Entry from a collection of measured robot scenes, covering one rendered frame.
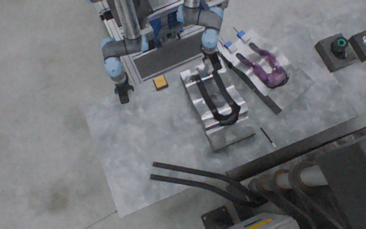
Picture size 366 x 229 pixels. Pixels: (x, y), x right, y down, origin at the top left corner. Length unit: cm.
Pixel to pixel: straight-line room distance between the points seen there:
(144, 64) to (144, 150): 102
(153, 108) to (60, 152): 120
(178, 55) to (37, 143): 143
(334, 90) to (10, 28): 285
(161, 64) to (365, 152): 213
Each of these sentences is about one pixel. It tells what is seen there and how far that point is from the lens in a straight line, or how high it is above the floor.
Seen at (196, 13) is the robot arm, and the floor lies 129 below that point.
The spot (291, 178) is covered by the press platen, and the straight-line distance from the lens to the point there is 108.
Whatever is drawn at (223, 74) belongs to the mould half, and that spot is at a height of 89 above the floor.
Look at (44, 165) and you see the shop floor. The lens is 284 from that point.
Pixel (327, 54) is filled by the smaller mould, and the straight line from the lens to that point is 207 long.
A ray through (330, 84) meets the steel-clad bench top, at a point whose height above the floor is 80.
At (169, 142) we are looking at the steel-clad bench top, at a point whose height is 80.
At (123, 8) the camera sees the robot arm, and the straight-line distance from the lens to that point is 139.
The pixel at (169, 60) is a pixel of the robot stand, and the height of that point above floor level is 21.
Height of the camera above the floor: 256
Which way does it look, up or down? 75 degrees down
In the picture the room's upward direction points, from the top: 4 degrees counter-clockwise
